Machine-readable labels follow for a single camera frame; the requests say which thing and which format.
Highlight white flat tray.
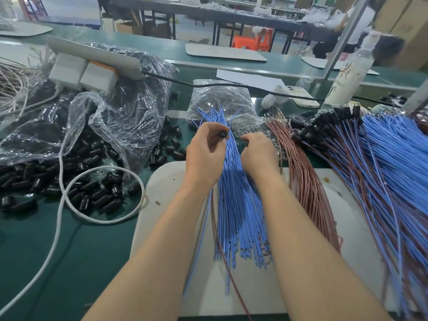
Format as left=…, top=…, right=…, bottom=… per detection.
left=185, top=42, right=268, bottom=63
left=301, top=55, right=380, bottom=75
left=0, top=21, right=53, bottom=37

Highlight pile of assembled wire harnesses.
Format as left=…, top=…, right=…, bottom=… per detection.
left=291, top=103, right=428, bottom=318

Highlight bundle of stripped brown wires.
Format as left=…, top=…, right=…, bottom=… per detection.
left=0, top=53, right=56, bottom=118

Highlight person's left forearm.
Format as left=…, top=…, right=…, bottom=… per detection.
left=83, top=180, right=215, bottom=321

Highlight small clear plastic bag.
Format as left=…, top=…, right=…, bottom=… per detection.
left=186, top=80, right=262, bottom=134

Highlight bundle of blue wires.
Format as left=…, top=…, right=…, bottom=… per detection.
left=194, top=107, right=272, bottom=292

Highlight large clear plastic bag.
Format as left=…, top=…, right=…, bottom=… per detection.
left=0, top=43, right=178, bottom=171

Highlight short metal frame post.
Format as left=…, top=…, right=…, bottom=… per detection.
left=401, top=80, right=428, bottom=112

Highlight person's right hand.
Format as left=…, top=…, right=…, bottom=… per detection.
left=241, top=132, right=282, bottom=189

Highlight white work board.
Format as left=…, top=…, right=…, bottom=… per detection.
left=129, top=160, right=402, bottom=317

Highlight slanted metal frame post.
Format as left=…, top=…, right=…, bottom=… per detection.
left=321, top=0, right=372, bottom=81

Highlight blue table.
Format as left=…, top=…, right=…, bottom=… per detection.
left=20, top=0, right=101, bottom=27

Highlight white flat device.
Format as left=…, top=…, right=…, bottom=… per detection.
left=281, top=85, right=321, bottom=109

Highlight long black-frame table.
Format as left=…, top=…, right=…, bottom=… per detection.
left=100, top=0, right=338, bottom=52

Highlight orange plastic stool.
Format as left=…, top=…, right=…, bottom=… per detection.
left=232, top=28, right=275, bottom=52

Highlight white power strip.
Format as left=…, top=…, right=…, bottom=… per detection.
left=47, top=37, right=143, bottom=81

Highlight white paper sheet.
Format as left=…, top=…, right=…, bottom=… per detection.
left=216, top=69, right=288, bottom=92

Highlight white orange charger adapter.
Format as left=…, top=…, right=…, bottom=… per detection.
left=80, top=61, right=119, bottom=96

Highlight person's left hand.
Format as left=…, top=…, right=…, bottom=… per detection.
left=184, top=121, right=230, bottom=193

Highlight black power cord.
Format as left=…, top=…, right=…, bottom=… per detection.
left=142, top=70, right=402, bottom=107

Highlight person's right forearm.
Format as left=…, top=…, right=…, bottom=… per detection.
left=257, top=177, right=392, bottom=321

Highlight white charging cable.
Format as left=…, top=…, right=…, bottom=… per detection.
left=0, top=86, right=146, bottom=315

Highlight cardboard boxes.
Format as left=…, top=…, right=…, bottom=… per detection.
left=374, top=0, right=428, bottom=71

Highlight pile of black plastic caps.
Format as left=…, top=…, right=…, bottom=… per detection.
left=0, top=117, right=188, bottom=214

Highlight white spray bottle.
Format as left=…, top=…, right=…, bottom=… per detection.
left=324, top=31, right=381, bottom=107

